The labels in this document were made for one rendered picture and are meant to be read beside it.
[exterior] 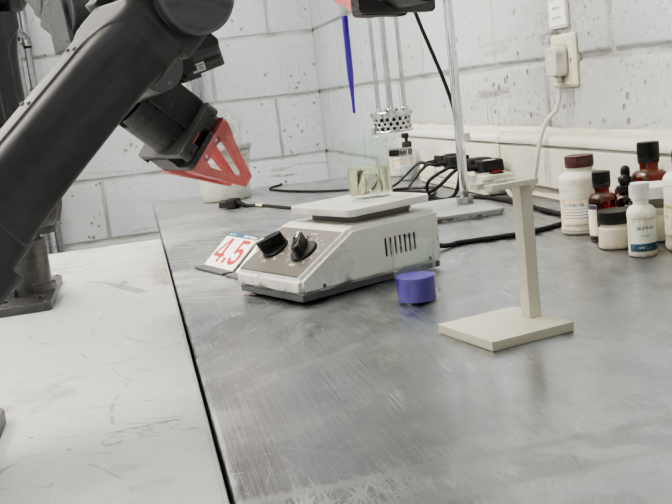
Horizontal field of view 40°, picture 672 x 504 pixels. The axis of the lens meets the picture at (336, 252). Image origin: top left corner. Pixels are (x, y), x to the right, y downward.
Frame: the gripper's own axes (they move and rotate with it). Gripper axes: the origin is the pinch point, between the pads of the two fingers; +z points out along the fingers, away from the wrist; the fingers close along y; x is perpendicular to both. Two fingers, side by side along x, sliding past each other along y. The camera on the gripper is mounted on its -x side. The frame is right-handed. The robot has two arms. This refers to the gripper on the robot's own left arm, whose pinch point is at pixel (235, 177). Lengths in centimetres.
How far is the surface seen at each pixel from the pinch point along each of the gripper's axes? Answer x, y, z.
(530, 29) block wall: -61, 23, 47
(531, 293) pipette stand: 4.6, -37.7, 10.5
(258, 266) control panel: 7.6, -2.7, 6.4
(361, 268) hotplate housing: 3.5, -11.8, 12.5
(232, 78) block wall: -96, 209, 83
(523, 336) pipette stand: 9.0, -40.3, 8.8
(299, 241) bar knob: 4.2, -8.8, 5.9
